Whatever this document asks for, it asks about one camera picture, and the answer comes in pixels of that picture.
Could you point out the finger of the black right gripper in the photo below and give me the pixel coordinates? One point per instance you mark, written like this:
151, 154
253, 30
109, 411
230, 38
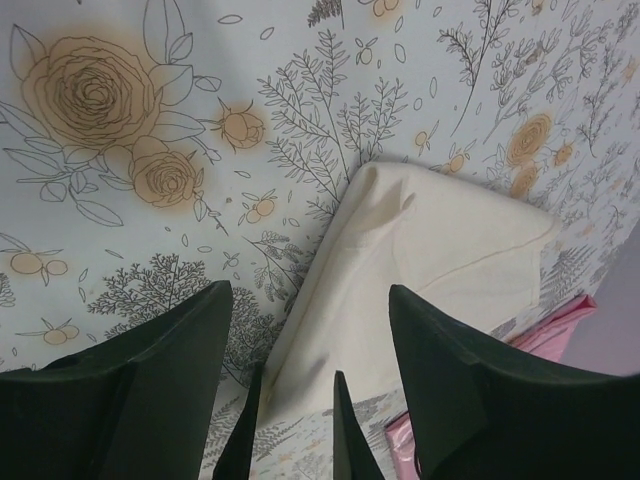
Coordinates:
235, 460
352, 457

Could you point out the floral patterned table mat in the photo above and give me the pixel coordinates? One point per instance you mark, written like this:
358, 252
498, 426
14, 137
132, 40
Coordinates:
149, 147

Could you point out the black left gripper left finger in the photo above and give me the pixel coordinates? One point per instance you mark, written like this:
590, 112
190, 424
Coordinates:
136, 406

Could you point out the pink placemat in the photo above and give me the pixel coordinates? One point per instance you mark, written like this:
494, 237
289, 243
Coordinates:
547, 339

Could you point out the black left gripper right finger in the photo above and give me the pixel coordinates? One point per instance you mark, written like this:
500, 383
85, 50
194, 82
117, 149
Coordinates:
481, 409

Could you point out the white cloth napkin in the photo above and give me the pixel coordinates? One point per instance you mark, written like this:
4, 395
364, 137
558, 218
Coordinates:
472, 253

